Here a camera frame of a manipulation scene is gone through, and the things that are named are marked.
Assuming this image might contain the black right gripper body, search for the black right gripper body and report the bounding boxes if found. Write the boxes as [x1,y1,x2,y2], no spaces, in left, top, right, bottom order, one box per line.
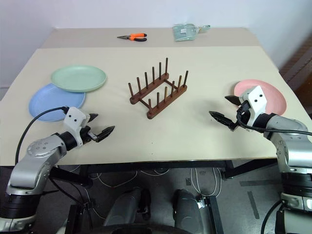
[228,100,255,133]

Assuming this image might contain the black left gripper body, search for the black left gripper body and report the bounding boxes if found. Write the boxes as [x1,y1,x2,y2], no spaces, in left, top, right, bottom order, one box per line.
[78,125,98,145]

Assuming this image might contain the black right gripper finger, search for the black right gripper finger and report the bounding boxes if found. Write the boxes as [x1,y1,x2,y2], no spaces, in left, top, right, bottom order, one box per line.
[224,95,242,107]
[209,111,234,127]

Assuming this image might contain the wooden dish rack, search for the wooden dish rack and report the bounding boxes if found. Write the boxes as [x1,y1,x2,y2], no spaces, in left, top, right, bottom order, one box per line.
[128,58,190,120]

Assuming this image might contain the pink plate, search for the pink plate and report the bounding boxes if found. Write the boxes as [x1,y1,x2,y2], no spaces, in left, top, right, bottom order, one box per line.
[234,78,287,117]

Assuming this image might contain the green plate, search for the green plate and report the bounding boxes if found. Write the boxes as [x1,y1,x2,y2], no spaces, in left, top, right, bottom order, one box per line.
[50,64,107,93]

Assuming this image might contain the blue plate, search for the blue plate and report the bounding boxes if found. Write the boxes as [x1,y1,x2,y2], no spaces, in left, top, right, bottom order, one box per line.
[28,83,86,122]

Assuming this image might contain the dark rounded robot leg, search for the dark rounded robot leg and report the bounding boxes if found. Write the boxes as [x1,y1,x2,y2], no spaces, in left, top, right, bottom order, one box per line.
[103,187,151,227]
[172,189,208,230]

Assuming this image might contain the green packaged pouch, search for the green packaged pouch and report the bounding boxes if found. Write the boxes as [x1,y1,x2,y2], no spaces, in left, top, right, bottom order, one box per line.
[172,23,212,42]

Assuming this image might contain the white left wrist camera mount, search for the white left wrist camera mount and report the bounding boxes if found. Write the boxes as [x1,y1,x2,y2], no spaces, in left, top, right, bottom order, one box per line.
[63,106,90,148]

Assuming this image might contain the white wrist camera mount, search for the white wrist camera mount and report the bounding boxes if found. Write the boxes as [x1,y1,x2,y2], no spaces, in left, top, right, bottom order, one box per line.
[239,85,267,118]
[63,106,90,148]

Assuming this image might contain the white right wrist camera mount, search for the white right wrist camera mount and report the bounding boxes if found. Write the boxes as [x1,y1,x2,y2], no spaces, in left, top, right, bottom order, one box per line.
[239,85,267,118]

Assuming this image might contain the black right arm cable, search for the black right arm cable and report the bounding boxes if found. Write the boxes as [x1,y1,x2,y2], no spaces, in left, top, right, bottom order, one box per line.
[235,110,312,136]

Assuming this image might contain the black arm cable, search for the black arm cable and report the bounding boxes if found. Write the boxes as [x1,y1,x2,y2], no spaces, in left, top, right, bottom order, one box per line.
[15,106,70,164]
[235,110,312,136]

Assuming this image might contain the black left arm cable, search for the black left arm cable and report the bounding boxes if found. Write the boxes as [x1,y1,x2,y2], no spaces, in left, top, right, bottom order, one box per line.
[15,106,70,164]

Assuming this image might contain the black table frame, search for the black table frame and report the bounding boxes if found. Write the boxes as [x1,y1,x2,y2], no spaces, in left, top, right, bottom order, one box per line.
[48,159,278,234]

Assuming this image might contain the white floor cable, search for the white floor cable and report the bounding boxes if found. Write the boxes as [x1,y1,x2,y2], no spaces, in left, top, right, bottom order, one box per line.
[92,167,225,198]

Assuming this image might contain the orange handled pliers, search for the orange handled pliers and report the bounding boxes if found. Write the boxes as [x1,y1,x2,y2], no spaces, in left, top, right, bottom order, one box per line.
[117,33,148,42]

